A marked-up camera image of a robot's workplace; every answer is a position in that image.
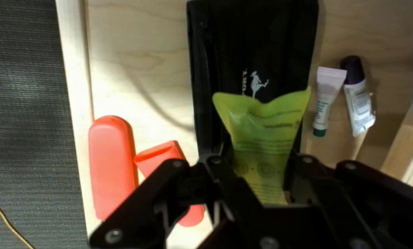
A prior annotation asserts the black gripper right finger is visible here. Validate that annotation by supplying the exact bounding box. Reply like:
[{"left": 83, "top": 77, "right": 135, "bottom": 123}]
[{"left": 288, "top": 153, "right": 413, "bottom": 249}]

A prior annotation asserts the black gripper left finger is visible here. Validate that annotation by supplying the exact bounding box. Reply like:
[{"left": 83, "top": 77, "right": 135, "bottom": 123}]
[{"left": 87, "top": 155, "right": 232, "bottom": 249}]

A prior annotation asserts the green packet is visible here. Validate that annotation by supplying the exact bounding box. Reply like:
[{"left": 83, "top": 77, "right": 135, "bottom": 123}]
[{"left": 211, "top": 87, "right": 313, "bottom": 207}]

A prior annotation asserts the black bag with kangaroo print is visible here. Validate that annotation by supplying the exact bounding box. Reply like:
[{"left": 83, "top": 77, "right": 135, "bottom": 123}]
[{"left": 186, "top": 0, "right": 320, "bottom": 185}]

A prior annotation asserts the red tube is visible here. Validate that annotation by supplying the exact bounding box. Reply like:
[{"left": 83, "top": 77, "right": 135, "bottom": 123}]
[{"left": 133, "top": 139, "right": 207, "bottom": 228}]

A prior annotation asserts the white tube purple cap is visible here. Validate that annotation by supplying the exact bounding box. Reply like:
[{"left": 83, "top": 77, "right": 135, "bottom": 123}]
[{"left": 340, "top": 54, "right": 377, "bottom": 138}]

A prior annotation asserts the white tube green cap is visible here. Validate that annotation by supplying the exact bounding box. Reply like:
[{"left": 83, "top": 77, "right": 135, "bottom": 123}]
[{"left": 311, "top": 65, "right": 349, "bottom": 138}]

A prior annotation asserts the orange blue wire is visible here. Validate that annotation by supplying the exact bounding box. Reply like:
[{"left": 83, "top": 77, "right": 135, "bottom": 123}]
[{"left": 0, "top": 195, "right": 36, "bottom": 249}]

